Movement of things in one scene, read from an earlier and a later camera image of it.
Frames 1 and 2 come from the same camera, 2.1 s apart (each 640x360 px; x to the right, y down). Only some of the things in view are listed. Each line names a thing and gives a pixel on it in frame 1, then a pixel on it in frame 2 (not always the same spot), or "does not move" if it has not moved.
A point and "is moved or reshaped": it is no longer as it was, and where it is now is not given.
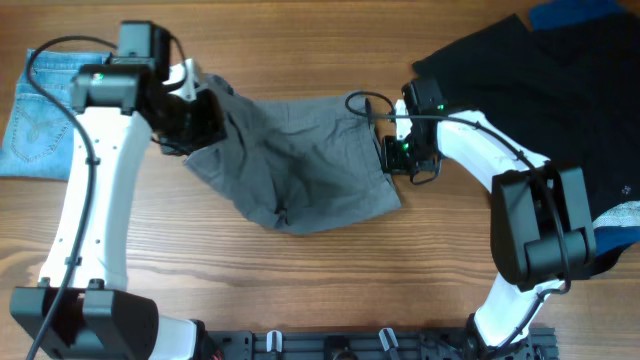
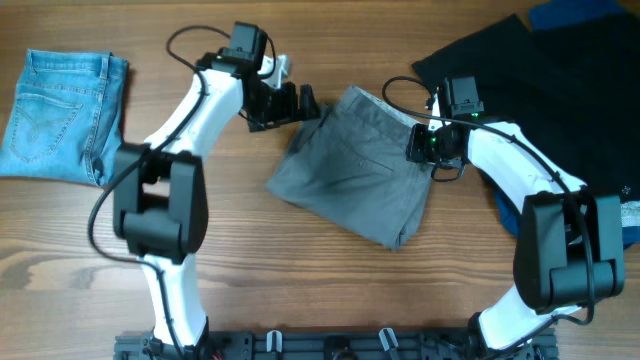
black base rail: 537,343 does not move
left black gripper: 201,122 to 279,105
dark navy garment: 569,95 does not move
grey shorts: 300,163 is moved or reshaped
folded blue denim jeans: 40,137 does not move
